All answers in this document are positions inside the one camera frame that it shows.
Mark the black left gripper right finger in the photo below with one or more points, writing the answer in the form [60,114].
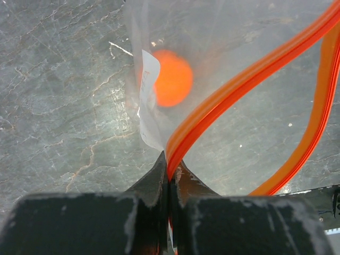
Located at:
[203,222]

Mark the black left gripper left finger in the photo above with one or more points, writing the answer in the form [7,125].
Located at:
[131,222]

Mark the toy orange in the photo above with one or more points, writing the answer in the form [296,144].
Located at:
[175,79]

